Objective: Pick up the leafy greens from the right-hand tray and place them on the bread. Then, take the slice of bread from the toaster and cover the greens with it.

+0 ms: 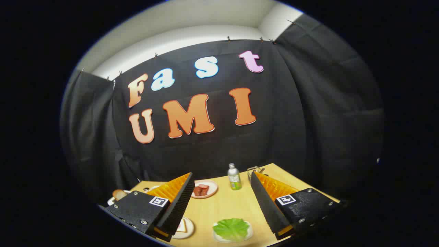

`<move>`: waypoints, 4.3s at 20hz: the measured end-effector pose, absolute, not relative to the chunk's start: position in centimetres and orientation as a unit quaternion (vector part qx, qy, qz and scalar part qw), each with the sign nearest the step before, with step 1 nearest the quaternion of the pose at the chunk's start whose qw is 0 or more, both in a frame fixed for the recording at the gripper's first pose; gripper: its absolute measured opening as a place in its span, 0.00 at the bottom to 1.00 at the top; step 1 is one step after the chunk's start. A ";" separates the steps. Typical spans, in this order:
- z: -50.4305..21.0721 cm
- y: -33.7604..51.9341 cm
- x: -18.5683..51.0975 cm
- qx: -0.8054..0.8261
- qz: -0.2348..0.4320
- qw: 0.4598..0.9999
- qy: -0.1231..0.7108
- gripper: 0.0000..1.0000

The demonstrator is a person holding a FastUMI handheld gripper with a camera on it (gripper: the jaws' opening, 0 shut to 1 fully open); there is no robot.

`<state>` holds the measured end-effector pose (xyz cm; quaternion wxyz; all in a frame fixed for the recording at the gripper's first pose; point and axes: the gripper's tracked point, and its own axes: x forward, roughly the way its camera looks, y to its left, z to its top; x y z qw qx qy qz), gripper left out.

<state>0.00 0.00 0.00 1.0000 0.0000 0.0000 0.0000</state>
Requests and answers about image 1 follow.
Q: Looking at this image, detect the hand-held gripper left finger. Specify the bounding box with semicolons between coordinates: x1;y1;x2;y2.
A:
106;172;195;243

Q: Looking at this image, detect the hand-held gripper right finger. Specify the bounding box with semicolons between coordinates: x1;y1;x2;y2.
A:
250;171;343;240

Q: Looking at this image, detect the green lettuce leaf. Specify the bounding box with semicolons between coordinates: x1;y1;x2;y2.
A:
213;218;250;241

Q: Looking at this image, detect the round white plate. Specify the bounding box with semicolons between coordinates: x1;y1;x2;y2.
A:
171;216;195;239

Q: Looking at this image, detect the small white rectangular plate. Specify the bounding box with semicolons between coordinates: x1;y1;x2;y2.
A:
213;221;254;243

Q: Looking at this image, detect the pink plate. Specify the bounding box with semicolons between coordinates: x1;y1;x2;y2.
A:
191;180;218;199

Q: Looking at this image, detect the green label bottle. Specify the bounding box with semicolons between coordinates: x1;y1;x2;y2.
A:
227;163;242;190

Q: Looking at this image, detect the white toaster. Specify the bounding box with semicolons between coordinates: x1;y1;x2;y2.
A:
107;190;132;206

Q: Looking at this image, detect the black backdrop cloth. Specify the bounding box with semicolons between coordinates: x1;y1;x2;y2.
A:
60;14;384;206

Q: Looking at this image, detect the wire mesh basket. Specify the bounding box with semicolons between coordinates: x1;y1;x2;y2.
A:
247;166;265;180

